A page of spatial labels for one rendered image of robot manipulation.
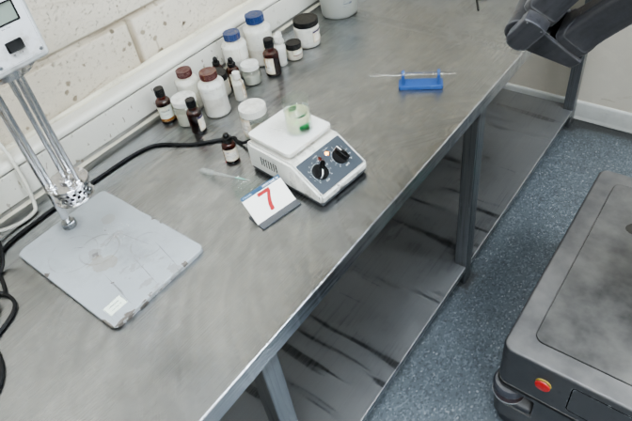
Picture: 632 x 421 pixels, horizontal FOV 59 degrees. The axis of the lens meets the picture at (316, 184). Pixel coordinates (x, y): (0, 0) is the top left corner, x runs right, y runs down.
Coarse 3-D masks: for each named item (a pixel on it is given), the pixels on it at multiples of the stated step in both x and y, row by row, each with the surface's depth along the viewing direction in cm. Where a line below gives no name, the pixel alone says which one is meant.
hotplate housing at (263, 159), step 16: (256, 144) 108; (320, 144) 106; (256, 160) 110; (272, 160) 105; (288, 160) 103; (304, 160) 103; (272, 176) 110; (288, 176) 105; (304, 176) 102; (352, 176) 105; (304, 192) 104; (336, 192) 103
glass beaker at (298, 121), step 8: (288, 96) 104; (296, 96) 105; (304, 96) 104; (288, 104) 105; (304, 104) 101; (288, 112) 102; (296, 112) 101; (304, 112) 102; (288, 120) 103; (296, 120) 102; (304, 120) 103; (288, 128) 105; (296, 128) 104; (304, 128) 104; (312, 128) 106
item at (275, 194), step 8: (272, 184) 104; (280, 184) 105; (264, 192) 103; (272, 192) 104; (280, 192) 104; (288, 192) 105; (248, 200) 102; (256, 200) 102; (264, 200) 103; (272, 200) 103; (280, 200) 104; (248, 208) 101; (256, 208) 102; (264, 208) 102; (272, 208) 103; (256, 216) 101
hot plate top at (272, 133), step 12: (276, 120) 110; (312, 120) 108; (324, 120) 108; (252, 132) 108; (264, 132) 108; (276, 132) 107; (312, 132) 106; (324, 132) 106; (264, 144) 105; (276, 144) 104; (288, 144) 104; (300, 144) 103; (288, 156) 102
